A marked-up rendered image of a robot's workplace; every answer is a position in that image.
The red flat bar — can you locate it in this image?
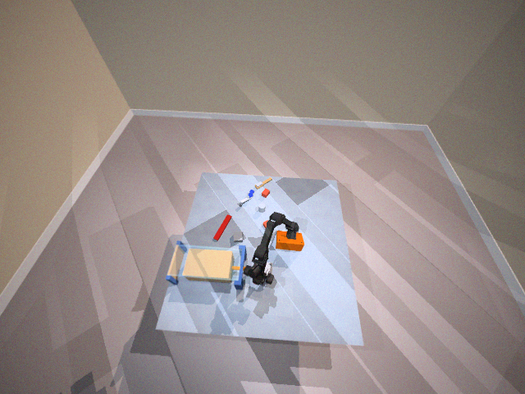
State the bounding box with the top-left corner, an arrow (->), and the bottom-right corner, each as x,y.
213,214 -> 232,241

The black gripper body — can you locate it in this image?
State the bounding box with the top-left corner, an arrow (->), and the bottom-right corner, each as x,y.
243,265 -> 274,285

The grey crank handle with blue knob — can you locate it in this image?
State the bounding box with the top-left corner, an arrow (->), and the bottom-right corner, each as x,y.
240,190 -> 254,207

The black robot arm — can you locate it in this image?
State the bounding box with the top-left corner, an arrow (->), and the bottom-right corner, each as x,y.
248,212 -> 299,286

